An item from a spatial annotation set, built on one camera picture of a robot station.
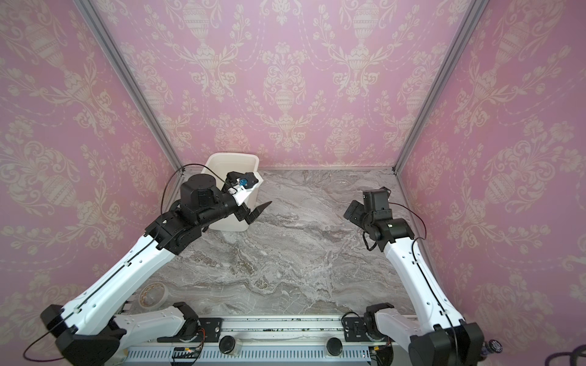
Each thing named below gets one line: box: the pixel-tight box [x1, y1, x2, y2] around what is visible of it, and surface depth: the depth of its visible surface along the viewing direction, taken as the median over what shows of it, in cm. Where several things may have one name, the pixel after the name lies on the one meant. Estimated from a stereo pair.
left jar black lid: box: [218, 335, 236, 355], surface depth 65 cm
